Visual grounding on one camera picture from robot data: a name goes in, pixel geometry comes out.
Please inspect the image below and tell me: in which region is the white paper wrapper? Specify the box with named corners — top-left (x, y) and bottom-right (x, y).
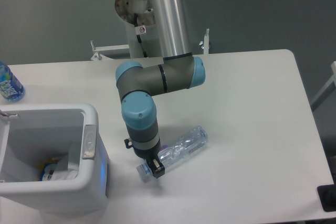
top-left (51, 153), bottom-right (80, 180)

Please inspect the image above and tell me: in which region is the colourful snack package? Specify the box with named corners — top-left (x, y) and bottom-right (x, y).
top-left (39, 157), bottom-right (61, 181)

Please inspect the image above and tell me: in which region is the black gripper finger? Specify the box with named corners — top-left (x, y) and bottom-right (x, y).
top-left (146, 158), bottom-right (165, 179)

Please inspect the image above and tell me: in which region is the white metal stand leg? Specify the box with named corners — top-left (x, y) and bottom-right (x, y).
top-left (310, 61), bottom-right (335, 111)

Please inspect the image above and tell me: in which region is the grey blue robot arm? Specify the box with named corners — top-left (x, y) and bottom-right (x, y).
top-left (114, 0), bottom-right (205, 178)

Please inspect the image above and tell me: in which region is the clear plastic bottle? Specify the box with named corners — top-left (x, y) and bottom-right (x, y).
top-left (135, 125), bottom-right (208, 183)

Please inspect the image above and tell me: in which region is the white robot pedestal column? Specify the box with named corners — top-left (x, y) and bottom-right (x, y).
top-left (114, 0), bottom-right (162, 58)

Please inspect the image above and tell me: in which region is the black clamp at table edge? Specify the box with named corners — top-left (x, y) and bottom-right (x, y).
top-left (317, 184), bottom-right (335, 212)

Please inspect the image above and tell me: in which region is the blue labelled water bottle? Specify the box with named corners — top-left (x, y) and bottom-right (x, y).
top-left (1, 62), bottom-right (25, 102)

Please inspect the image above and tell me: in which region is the white plastic trash can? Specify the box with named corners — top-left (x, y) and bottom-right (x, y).
top-left (1, 104), bottom-right (110, 212)

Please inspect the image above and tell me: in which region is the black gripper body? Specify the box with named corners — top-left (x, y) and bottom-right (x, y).
top-left (124, 138), bottom-right (161, 161)

